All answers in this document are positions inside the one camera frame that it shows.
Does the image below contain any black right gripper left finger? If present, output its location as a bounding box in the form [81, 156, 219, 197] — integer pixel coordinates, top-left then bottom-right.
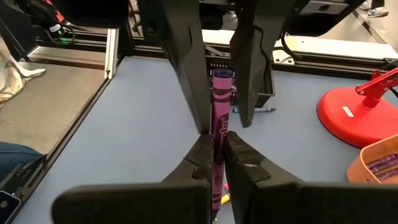
[51, 133, 215, 224]

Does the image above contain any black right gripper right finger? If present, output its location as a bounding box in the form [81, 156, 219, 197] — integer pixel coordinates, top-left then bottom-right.
[223, 130, 398, 224]

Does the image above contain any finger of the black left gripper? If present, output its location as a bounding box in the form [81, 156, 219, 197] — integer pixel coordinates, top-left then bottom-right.
[229, 0, 297, 128]
[137, 0, 213, 135]

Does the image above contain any black mesh basket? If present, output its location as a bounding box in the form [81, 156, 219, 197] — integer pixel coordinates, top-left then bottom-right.
[203, 51, 277, 109]

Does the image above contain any person's foot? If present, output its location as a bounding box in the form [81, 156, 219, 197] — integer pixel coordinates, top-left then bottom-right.
[366, 0, 390, 19]

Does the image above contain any red desk lamp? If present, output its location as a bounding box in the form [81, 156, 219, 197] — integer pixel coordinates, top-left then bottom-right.
[316, 66, 398, 149]

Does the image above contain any orange plastic bin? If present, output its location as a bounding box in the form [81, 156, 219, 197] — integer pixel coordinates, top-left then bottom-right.
[346, 133, 398, 185]

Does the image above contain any black device with label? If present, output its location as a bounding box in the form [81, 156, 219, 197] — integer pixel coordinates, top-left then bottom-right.
[17, 0, 77, 47]

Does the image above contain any person's leg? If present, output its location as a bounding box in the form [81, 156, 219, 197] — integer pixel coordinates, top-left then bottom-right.
[0, 142, 45, 184]

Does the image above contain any patterned white cloth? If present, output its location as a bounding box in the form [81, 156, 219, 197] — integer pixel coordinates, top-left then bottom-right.
[0, 37, 47, 105]

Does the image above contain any dark smartphone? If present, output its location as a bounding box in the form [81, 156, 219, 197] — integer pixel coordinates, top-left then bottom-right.
[0, 190, 22, 224]

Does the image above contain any black table frame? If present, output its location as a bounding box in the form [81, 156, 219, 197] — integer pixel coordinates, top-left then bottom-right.
[0, 29, 398, 224]

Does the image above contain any silver corner bracket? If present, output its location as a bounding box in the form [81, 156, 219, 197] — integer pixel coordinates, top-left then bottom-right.
[103, 27, 120, 80]

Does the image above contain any black corner post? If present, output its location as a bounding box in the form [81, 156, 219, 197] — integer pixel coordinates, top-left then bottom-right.
[0, 0, 38, 62]

